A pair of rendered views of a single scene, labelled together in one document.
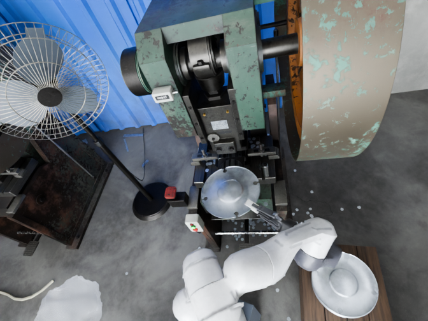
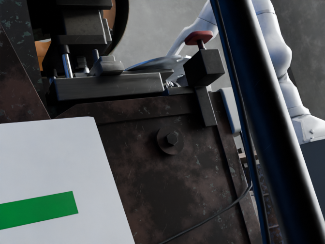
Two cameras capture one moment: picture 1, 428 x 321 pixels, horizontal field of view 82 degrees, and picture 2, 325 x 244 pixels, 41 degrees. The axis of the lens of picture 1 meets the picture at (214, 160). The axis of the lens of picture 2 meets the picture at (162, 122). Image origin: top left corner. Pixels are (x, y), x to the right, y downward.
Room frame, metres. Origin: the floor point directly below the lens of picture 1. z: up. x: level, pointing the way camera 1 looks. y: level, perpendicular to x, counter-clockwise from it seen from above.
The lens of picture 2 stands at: (1.71, 0.84, 0.30)
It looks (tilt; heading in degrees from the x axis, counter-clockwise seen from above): 13 degrees up; 219
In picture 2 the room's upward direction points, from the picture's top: 15 degrees counter-clockwise
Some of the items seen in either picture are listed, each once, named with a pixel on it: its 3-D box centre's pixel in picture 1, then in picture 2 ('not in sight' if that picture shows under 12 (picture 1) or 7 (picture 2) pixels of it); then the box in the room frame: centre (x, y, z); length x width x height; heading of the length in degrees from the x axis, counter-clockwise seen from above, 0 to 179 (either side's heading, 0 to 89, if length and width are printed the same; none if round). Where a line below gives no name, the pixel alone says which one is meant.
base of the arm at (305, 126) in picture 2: not in sight; (304, 127); (0.15, 0.23, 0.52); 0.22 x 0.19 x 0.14; 140
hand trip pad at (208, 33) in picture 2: (172, 195); (201, 48); (0.78, 0.28, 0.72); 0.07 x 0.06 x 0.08; 159
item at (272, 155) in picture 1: (262, 149); not in sight; (0.81, -0.27, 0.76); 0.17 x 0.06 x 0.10; 69
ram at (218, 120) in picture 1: (221, 122); (77, 8); (0.83, -0.10, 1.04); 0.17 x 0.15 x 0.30; 159
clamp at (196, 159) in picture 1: (203, 155); (99, 66); (0.93, 0.05, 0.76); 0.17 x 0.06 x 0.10; 69
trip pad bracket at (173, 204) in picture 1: (181, 203); (208, 86); (0.77, 0.26, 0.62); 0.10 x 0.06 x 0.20; 69
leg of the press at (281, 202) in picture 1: (280, 160); not in sight; (0.91, -0.41, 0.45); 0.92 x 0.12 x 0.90; 159
